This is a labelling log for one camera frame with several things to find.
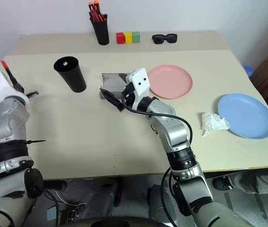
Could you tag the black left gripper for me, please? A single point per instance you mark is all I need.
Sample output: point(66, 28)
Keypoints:
point(20, 92)

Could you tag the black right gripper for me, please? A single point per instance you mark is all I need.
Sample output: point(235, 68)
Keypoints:
point(129, 93)

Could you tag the black marker with red cap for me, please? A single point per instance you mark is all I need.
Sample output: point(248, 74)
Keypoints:
point(6, 68)

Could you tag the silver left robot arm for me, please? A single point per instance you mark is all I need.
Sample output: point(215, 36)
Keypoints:
point(7, 123)

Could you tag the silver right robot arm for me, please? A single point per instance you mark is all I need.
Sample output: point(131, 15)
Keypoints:
point(172, 127)

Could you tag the empty black cup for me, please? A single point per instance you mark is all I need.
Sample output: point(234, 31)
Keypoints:
point(72, 75)

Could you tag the black cup holding markers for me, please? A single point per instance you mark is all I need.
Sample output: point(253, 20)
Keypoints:
point(100, 30)

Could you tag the red cube block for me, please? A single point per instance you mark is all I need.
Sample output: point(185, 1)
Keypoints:
point(120, 38)

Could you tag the yellow cube block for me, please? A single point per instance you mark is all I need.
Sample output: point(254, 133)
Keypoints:
point(128, 37)

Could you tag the pink plate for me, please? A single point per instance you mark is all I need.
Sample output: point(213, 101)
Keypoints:
point(170, 81)

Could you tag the green cube block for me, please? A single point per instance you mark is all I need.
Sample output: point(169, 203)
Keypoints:
point(136, 37)

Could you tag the black sunglasses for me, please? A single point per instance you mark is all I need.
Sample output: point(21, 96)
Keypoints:
point(164, 38)

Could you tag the crumpled white tissue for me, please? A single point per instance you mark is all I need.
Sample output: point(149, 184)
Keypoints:
point(213, 123)

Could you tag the black cylinder under table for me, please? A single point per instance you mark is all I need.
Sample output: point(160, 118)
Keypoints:
point(54, 185)

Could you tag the grey robot left leg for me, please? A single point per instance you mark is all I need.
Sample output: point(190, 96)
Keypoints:
point(102, 198)

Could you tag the grey robot leg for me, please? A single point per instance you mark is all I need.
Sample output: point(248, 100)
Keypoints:
point(102, 198)
point(160, 203)

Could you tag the grey robot right leg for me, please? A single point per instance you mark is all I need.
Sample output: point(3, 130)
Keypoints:
point(160, 203)

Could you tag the blue plate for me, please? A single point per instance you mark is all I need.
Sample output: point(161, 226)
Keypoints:
point(245, 116)

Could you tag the grey blue floor box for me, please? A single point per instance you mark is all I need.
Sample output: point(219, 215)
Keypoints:
point(51, 213)

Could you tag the blue plastic container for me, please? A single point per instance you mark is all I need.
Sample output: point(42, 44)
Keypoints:
point(248, 70)

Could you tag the dark rounded robot torso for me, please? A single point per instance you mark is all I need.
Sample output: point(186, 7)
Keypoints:
point(119, 222)

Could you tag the black floor connector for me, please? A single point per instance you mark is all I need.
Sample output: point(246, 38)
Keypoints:
point(70, 214)

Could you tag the person's black shoe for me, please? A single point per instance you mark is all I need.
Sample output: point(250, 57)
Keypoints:
point(222, 183)

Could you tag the person's grey trouser leg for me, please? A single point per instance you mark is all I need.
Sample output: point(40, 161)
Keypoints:
point(259, 180)

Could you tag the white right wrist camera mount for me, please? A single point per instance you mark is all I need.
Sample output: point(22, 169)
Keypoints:
point(140, 81)

